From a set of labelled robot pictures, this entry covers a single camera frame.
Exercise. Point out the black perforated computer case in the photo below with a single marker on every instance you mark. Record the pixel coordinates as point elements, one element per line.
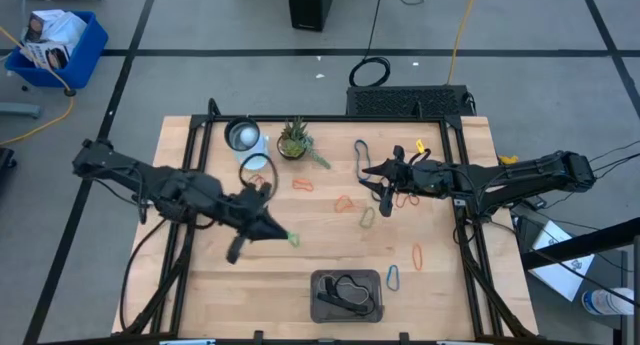
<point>400,102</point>

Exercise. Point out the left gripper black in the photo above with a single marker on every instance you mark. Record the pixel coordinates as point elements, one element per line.
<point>250,210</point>

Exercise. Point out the light blue rubber band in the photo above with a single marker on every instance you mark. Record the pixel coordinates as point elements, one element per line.
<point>388,280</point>

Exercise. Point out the black caster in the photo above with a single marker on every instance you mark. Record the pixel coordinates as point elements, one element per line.
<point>6,157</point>

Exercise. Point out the white plastic bottle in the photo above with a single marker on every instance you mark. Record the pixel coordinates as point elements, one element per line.
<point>607,301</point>

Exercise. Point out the grey plastic bin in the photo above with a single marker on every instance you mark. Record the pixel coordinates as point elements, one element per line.
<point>320,316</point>

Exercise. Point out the yellow clip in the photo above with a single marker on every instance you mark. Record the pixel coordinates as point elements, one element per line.
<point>509,160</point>

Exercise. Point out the blue plastic crate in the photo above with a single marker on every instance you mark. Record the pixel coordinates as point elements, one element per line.
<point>85,65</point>

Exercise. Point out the black tower case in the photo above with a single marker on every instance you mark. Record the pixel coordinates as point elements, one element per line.
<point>310,7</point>

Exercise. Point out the green rubber band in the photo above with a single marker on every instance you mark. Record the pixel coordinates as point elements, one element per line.
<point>361,222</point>
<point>295,241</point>

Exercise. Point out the black power adapter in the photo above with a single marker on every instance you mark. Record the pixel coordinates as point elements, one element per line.
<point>532,201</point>

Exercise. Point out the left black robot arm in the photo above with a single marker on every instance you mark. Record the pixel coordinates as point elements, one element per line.
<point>165,185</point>

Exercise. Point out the black metal table frame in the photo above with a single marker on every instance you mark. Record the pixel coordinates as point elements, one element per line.
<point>325,118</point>

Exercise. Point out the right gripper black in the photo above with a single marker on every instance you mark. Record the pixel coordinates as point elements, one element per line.
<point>420,177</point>

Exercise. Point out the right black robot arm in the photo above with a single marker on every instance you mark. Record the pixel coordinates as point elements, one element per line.
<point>525,177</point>

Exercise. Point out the white printed paper box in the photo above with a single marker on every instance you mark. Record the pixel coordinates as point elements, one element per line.
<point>560,280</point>

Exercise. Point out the black metal beam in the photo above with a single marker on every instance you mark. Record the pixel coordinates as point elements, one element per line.
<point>575,245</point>

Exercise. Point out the white tumbler with dark rim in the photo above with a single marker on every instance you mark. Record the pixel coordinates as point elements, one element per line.
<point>242,135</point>

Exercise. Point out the wide dark blue rubber band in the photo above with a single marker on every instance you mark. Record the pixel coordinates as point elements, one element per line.
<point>363,179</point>

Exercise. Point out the white printed cardboard box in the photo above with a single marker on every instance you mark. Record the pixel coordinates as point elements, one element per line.
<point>45,55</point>
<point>40,25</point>

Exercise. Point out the grey metal desk foot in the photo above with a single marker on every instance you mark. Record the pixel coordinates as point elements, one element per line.
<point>20,110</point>

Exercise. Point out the orange rubber band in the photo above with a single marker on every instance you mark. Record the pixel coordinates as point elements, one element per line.
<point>337,205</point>
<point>413,257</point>
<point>295,185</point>

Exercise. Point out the wide black rubber band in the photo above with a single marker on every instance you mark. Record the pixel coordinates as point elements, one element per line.
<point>345,305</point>

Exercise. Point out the white paper bag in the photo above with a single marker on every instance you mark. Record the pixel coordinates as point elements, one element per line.
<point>70,30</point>

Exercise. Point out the potted succulent plant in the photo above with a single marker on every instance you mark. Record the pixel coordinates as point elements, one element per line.
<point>292,145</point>

